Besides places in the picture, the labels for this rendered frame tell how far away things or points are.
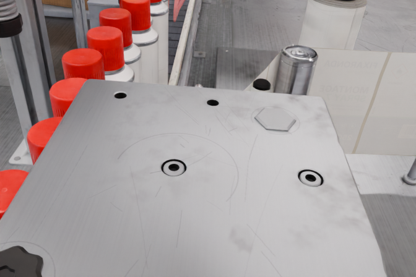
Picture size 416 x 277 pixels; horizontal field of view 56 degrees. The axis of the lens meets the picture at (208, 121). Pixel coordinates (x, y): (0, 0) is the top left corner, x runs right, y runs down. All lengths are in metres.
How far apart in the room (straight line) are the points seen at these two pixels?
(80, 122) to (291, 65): 0.28
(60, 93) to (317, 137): 0.19
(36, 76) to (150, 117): 0.42
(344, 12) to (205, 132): 0.47
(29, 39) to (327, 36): 0.41
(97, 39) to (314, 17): 0.35
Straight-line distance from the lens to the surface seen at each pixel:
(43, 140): 0.25
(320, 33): 0.61
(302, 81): 0.41
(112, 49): 0.38
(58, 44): 1.00
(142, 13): 0.47
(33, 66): 0.56
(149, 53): 0.48
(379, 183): 0.58
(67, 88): 0.30
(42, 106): 0.59
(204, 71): 0.86
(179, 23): 0.97
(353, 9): 0.61
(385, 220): 0.53
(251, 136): 0.15
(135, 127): 0.15
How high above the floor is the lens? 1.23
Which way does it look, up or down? 35 degrees down
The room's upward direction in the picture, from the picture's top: 5 degrees clockwise
